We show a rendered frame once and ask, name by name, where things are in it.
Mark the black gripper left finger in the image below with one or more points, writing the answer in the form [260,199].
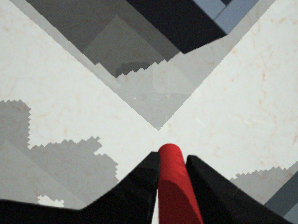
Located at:
[131,201]

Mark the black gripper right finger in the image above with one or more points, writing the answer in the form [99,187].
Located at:
[221,202]

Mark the red peg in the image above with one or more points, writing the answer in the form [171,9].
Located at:
[177,203]

